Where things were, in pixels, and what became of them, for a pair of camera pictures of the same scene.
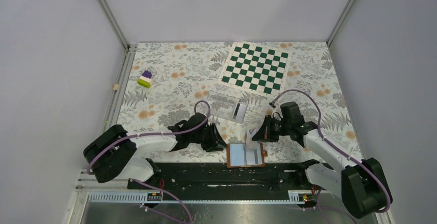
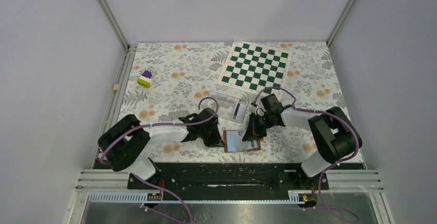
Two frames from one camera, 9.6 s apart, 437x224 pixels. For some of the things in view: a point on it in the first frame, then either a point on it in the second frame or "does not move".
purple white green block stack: [145, 80] does not move
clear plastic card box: [227, 106] does not move
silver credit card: [251, 144] does not move
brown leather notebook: [245, 155] to [233, 142]
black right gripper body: [279, 128] to [261, 123]
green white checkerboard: [256, 68] does not move
